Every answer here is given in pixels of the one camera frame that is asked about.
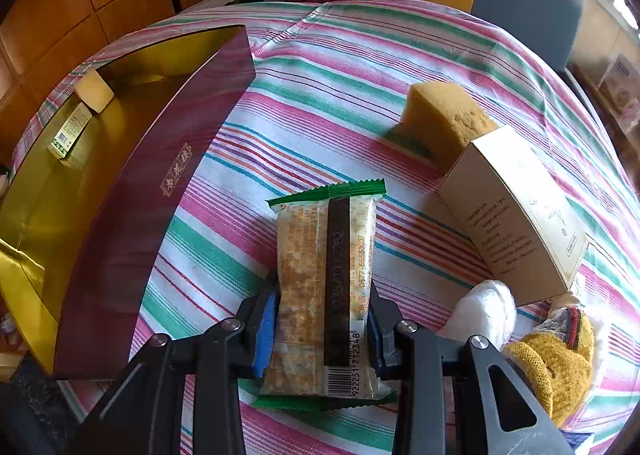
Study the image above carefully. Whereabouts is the beige foam block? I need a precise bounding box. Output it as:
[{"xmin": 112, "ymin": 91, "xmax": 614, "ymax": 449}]
[{"xmin": 74, "ymin": 70, "xmax": 115, "ymax": 114}]

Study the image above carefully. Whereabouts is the beige carton box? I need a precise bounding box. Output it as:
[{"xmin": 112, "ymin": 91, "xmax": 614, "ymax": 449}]
[{"xmin": 437, "ymin": 125, "xmax": 590, "ymax": 308}]

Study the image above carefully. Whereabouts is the green-edged snack packet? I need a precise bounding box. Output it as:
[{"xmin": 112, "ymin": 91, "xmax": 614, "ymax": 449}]
[{"xmin": 252, "ymin": 178, "xmax": 398, "ymax": 411}]

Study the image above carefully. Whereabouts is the pink printed box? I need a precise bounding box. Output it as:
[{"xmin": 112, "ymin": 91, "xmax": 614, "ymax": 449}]
[{"xmin": 597, "ymin": 54, "xmax": 640, "ymax": 136}]

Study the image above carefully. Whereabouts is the small green box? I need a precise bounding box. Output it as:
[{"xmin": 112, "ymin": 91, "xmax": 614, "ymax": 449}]
[{"xmin": 47, "ymin": 102, "xmax": 93, "ymax": 160}]

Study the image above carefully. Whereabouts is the maroon gift box gold inside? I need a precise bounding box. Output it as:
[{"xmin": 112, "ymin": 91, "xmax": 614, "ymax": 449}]
[{"xmin": 0, "ymin": 25, "xmax": 257, "ymax": 381}]

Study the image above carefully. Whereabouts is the white plastic-wrapped bundle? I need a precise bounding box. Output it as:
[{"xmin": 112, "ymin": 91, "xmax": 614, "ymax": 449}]
[{"xmin": 440, "ymin": 277, "xmax": 517, "ymax": 351}]

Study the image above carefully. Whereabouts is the blue chair back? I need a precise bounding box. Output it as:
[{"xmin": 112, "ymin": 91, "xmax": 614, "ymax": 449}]
[{"xmin": 472, "ymin": 0, "xmax": 585, "ymax": 73}]

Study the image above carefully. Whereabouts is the yellow knit glove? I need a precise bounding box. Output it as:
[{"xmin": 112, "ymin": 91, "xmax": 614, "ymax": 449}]
[{"xmin": 505, "ymin": 305, "xmax": 596, "ymax": 428}]

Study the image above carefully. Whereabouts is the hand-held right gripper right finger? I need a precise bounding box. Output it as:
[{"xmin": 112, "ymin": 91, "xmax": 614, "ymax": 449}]
[{"xmin": 367, "ymin": 280, "xmax": 576, "ymax": 455}]

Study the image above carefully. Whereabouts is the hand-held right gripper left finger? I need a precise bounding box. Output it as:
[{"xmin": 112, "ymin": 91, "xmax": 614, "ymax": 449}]
[{"xmin": 70, "ymin": 285, "xmax": 281, "ymax": 455}]

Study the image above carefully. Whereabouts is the yellow sponge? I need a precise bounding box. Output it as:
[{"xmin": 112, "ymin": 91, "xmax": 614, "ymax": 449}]
[{"xmin": 400, "ymin": 81, "xmax": 501, "ymax": 170}]

